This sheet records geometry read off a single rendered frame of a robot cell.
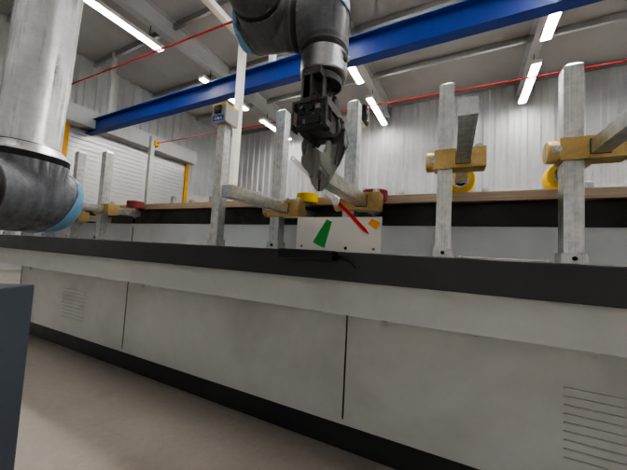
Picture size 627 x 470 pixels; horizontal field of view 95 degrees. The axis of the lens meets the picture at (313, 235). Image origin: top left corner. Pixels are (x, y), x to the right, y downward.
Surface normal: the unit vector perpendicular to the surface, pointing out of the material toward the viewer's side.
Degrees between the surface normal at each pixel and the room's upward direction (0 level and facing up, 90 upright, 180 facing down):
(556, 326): 90
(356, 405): 90
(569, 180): 90
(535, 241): 90
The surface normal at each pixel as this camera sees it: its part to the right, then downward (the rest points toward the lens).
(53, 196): 0.99, 0.08
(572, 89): -0.43, -0.07
